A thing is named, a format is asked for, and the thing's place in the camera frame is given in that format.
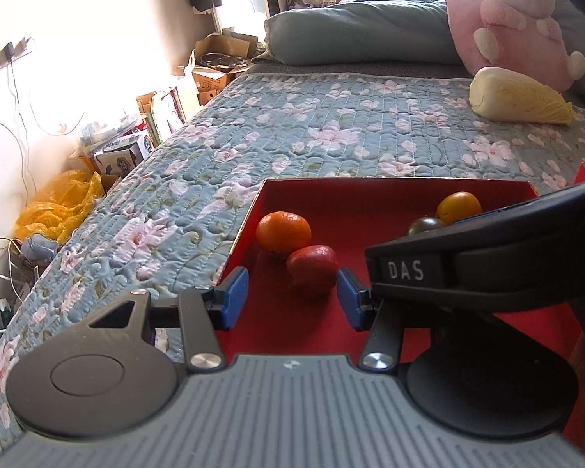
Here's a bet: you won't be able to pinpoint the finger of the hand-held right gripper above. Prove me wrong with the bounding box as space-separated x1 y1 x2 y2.
449 211 488 228

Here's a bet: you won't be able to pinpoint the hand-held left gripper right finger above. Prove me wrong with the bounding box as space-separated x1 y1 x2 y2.
337 268 406 372

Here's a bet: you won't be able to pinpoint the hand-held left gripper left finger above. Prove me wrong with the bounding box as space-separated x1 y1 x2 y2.
87 267 250 372

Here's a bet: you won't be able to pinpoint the yellow orange citrus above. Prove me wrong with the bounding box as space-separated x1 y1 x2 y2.
437 191 482 224

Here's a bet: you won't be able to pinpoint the red apple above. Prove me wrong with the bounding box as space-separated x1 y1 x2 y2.
287 245 339 299

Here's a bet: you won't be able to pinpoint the shallow red tray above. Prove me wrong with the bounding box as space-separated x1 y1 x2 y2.
216 178 585 449

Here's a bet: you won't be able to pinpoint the small orange tangerine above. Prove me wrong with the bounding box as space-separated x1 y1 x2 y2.
256 211 313 257

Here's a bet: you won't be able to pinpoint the napa cabbage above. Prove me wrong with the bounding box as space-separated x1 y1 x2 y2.
469 66 576 126

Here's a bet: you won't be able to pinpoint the floral quilted blanket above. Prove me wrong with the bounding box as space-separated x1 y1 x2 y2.
0 71 585 454

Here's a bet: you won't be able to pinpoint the white printed box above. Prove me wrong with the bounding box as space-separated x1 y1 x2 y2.
92 131 153 177

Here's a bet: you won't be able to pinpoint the pink plush hamster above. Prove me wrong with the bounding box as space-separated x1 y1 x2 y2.
441 0 585 93

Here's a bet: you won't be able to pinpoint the white framed board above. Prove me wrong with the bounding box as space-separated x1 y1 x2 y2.
149 89 188 143

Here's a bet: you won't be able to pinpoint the yellow plastic bag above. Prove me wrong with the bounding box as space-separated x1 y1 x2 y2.
14 170 106 245

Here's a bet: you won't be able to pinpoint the light blue cloth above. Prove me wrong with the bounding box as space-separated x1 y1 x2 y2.
21 233 58 261

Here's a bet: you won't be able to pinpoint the teal duvet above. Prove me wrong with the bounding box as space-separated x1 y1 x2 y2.
264 0 585 113

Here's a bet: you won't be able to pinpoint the open cardboard boxes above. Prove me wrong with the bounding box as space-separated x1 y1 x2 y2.
176 29 260 106

